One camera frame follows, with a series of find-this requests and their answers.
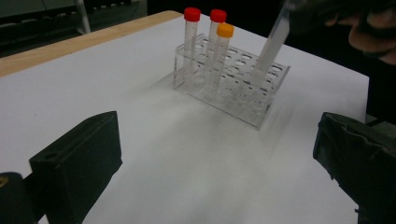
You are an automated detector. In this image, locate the clear acrylic test tube rack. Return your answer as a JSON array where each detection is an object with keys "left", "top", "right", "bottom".
[{"left": 173, "top": 33, "right": 291, "bottom": 131}]

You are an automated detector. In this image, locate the white metal stand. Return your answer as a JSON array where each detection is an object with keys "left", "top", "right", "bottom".
[{"left": 74, "top": 0, "right": 92, "bottom": 35}]

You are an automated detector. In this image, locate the white table mat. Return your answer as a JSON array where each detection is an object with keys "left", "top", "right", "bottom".
[{"left": 0, "top": 13, "right": 371, "bottom": 224}]

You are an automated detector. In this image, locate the orange cap test tube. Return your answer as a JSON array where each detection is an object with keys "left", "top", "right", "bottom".
[
  {"left": 253, "top": 3, "right": 292, "bottom": 78},
  {"left": 207, "top": 22, "right": 235, "bottom": 94}
]

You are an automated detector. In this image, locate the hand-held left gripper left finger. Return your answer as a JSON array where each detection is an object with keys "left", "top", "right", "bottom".
[{"left": 28, "top": 110, "right": 123, "bottom": 224}]

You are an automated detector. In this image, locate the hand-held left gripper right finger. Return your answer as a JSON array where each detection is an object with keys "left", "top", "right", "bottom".
[{"left": 312, "top": 111, "right": 396, "bottom": 224}]

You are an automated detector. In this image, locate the red cap test tube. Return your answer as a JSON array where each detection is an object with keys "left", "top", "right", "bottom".
[
  {"left": 206, "top": 8, "right": 228, "bottom": 63},
  {"left": 182, "top": 7, "right": 202, "bottom": 78}
]

